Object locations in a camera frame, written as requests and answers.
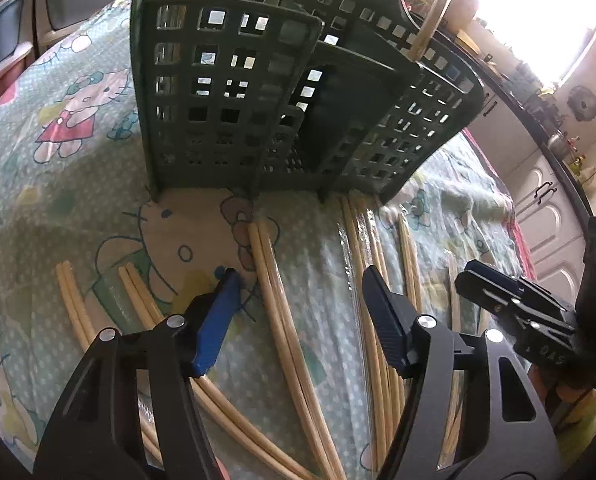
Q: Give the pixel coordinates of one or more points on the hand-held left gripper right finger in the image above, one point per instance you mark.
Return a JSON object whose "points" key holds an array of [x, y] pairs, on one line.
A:
{"points": [[384, 312]]}

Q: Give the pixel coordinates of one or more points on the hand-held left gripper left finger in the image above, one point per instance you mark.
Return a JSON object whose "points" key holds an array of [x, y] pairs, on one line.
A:
{"points": [[217, 312]]}

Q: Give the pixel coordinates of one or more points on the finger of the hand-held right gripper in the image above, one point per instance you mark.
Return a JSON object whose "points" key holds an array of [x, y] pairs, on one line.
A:
{"points": [[483, 292], [503, 279]]}

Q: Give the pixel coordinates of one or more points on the pile of chopsticks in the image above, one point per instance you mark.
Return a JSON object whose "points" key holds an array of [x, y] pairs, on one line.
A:
{"points": [[278, 310]]}

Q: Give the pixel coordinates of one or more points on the green plastic utensil basket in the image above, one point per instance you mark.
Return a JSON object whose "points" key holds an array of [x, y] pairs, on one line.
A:
{"points": [[227, 110]]}

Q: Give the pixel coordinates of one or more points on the white kitchen cabinets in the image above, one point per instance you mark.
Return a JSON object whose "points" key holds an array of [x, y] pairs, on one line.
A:
{"points": [[533, 180]]}

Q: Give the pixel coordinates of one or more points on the steel pot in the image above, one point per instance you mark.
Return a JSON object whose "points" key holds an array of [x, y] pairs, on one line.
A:
{"points": [[559, 144]]}

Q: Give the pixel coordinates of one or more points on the black kitchen countertop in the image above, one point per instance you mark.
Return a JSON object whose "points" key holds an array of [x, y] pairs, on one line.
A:
{"points": [[528, 105]]}

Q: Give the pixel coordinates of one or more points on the cartoon printed tablecloth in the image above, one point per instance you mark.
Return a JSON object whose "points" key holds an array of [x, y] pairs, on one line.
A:
{"points": [[52, 185]]}

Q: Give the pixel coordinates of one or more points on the wrapped wooden chopstick pair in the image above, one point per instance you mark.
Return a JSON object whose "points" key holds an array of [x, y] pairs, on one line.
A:
{"points": [[430, 25]]}

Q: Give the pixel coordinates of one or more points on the kitchen window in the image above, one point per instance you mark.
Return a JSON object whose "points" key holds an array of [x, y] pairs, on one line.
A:
{"points": [[538, 5]]}

